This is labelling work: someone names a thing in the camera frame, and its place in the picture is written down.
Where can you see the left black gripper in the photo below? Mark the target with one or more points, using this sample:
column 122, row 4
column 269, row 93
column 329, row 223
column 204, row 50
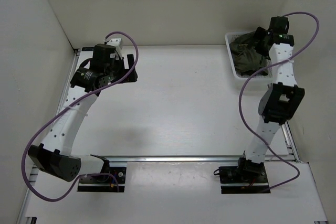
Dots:
column 123, row 71

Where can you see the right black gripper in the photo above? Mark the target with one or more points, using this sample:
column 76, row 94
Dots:
column 260, row 34

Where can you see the olive green shorts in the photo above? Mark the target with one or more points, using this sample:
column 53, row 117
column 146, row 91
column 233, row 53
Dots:
column 245, row 58

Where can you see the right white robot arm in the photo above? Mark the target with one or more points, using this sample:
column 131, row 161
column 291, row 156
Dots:
column 282, row 98

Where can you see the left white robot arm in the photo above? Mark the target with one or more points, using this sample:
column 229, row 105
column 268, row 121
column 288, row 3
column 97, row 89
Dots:
column 53, row 155

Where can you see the white plastic basket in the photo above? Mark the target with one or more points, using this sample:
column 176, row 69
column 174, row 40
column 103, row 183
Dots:
column 231, row 36

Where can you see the blue corner label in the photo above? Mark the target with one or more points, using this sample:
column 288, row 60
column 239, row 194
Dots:
column 87, row 49

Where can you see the aluminium left rail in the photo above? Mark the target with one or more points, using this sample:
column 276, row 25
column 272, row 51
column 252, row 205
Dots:
column 67, row 83

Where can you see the aluminium rail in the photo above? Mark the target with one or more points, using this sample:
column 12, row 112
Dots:
column 181, row 158
column 290, row 142
column 67, row 83

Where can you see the aluminium front rail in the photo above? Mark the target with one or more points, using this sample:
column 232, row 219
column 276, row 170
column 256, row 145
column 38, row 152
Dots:
column 181, row 158

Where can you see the aluminium right rail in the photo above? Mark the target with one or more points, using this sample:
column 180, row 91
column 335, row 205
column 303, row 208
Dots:
column 290, row 142

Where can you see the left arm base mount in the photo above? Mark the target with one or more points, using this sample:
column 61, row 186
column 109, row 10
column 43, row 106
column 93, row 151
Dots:
column 108, row 179

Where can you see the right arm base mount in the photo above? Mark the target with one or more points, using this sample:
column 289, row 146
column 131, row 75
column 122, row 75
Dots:
column 244, row 178

